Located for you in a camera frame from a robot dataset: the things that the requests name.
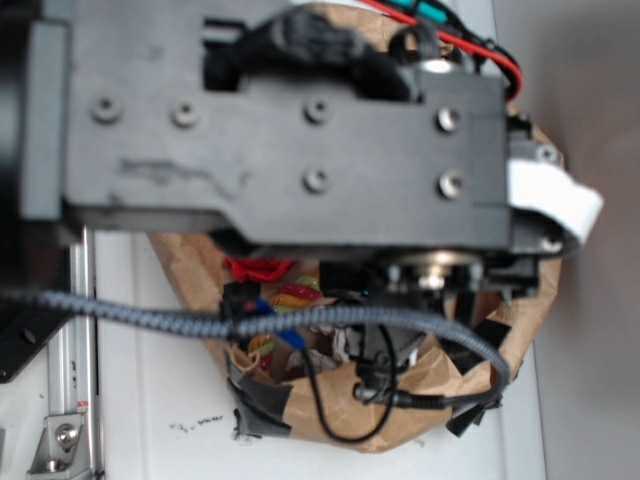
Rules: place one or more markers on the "brown paper bag bin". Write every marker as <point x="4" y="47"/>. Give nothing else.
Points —
<point x="421" y="354"/>

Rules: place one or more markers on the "metal corner bracket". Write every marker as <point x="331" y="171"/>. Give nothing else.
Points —
<point x="63" y="449"/>

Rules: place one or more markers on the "crumpled red paper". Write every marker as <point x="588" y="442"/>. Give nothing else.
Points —
<point x="257" y="270"/>

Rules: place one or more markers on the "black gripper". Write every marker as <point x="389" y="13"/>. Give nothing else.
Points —
<point x="280" y="132"/>

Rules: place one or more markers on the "crumpled white paper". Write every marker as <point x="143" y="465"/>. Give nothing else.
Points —
<point x="327" y="347"/>

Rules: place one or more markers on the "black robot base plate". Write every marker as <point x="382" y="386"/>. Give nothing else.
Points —
<point x="25" y="330"/>

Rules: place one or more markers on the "white tape strip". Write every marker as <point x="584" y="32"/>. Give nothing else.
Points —
<point x="549" y="190"/>

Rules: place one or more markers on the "aluminium frame rail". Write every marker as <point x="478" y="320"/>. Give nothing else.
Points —
<point x="73" y="361"/>

